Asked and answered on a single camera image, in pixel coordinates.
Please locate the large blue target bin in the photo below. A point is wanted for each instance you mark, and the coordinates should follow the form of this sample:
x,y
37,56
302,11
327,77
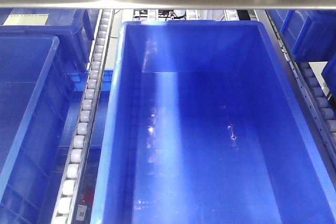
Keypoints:
x,y
203,126

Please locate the blue bin back left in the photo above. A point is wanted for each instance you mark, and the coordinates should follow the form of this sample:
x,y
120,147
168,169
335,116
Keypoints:
x,y
75,29

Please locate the blue bin left of target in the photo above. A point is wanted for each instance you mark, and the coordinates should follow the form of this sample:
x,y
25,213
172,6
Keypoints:
x,y
35,96

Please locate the roller track right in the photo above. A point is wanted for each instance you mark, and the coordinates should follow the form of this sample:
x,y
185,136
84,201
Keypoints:
x,y
317,102

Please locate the white roller track left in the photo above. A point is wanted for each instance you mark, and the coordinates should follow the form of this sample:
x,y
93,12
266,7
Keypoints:
x,y
65,206

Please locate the blue bin back right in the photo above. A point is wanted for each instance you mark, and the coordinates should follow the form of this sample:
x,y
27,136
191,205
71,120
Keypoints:
x,y
308,34

